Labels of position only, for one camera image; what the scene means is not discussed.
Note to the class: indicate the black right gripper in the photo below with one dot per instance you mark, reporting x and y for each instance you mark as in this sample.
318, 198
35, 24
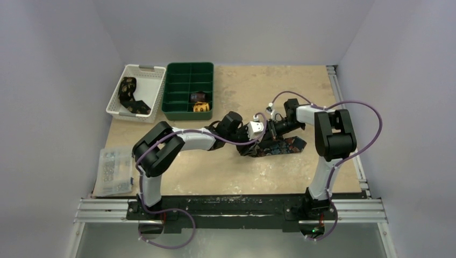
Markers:
271, 129

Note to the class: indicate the rolled dark red tie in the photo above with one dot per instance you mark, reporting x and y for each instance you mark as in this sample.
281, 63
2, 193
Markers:
197, 97

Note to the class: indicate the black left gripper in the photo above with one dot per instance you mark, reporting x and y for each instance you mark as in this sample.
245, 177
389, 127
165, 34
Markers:
243, 149

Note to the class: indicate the rolled yellow tie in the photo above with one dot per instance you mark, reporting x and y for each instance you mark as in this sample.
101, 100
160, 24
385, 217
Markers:
201, 107

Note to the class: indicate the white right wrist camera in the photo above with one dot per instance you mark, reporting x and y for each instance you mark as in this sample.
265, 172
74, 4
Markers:
274, 115

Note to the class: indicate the clear plastic storage box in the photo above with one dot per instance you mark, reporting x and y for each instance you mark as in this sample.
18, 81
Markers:
115, 172

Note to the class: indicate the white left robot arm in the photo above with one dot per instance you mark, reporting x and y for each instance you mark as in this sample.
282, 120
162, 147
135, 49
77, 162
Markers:
156, 151

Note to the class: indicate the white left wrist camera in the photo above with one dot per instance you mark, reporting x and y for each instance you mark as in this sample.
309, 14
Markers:
255, 130

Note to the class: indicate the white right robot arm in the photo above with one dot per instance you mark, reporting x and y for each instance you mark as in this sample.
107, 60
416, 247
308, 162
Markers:
334, 141

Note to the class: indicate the green compartment tray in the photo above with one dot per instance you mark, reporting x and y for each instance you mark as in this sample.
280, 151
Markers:
182, 79

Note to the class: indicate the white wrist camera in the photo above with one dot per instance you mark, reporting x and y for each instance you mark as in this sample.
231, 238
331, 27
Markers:
274, 115
255, 130

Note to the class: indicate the black gold patterned tie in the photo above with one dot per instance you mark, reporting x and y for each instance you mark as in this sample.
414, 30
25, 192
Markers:
125, 93

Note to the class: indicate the navy floral tie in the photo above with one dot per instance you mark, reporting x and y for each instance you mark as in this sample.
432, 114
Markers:
281, 146

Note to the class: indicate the white plastic basket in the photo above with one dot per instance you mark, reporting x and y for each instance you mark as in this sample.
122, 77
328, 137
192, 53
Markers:
150, 82

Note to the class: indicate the aluminium frame rail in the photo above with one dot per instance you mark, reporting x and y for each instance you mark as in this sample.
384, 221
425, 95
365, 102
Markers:
233, 147

